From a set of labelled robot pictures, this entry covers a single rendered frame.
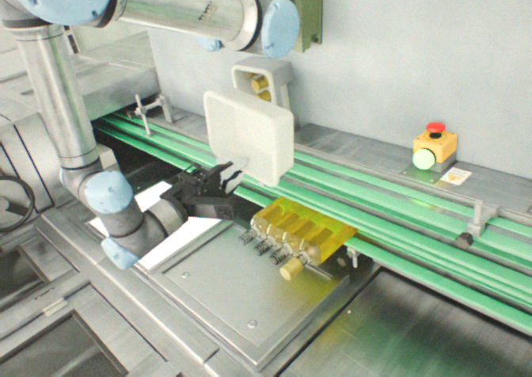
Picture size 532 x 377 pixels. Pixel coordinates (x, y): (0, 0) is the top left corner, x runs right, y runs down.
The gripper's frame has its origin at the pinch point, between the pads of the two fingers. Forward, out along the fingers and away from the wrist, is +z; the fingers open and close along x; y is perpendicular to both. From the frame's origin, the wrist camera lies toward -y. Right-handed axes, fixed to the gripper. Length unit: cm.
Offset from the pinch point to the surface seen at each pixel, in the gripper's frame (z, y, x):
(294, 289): -3.6, -12.6, 34.0
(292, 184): 14.7, 1.8, 18.5
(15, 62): 43, 367, 79
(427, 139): 29.4, -28.7, 0.5
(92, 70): 20, 128, 18
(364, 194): 13.8, -22.6, 8.3
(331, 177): 15.5, -11.7, 9.7
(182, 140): 17, 60, 27
